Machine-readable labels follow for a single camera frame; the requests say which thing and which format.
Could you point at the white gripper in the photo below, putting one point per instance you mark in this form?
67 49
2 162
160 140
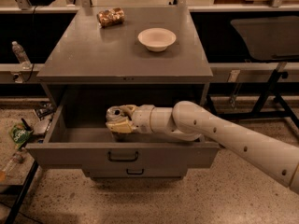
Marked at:
142 118

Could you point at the white green 7up can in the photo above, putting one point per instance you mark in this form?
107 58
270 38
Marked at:
114 113

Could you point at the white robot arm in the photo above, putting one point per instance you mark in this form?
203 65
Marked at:
187 121

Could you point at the open grey top drawer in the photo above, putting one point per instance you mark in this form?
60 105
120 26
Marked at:
78 137

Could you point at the grey lower drawer front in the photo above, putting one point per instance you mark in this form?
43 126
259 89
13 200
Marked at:
138 173

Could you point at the grey metal drawer cabinet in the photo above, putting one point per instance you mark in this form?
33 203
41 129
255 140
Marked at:
89 54

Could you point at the dark grey table top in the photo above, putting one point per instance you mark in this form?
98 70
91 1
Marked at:
270 39

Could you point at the white ceramic bowl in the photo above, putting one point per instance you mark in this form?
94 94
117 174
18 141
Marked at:
157 39

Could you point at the brown snack bag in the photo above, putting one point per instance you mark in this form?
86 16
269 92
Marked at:
111 17

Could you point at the green chip bag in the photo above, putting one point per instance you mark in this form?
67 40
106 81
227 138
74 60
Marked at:
20 134

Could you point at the plastic bottle on floor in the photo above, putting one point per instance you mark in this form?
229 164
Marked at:
17 158

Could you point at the clear plastic water bottle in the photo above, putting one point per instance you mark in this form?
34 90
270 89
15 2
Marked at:
21 55

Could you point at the black table stand legs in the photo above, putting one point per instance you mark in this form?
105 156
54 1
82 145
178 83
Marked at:
271 88

